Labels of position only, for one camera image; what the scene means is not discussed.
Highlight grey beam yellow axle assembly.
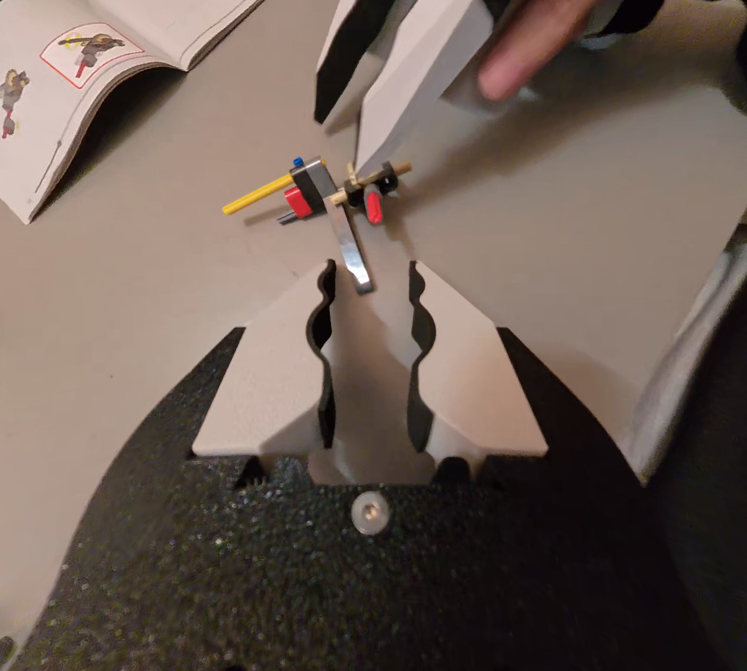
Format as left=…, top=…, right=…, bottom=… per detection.
left=222, top=156, right=375, bottom=296

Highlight black gear frame assembly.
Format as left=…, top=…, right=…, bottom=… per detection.
left=336, top=160, right=413, bottom=226

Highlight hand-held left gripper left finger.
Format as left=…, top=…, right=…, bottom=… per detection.
left=191, top=259, right=338, bottom=483

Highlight open instruction booklet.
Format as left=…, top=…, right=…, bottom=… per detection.
left=0, top=0, right=337, bottom=226

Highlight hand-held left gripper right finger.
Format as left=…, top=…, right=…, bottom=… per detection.
left=406, top=260, right=550, bottom=483

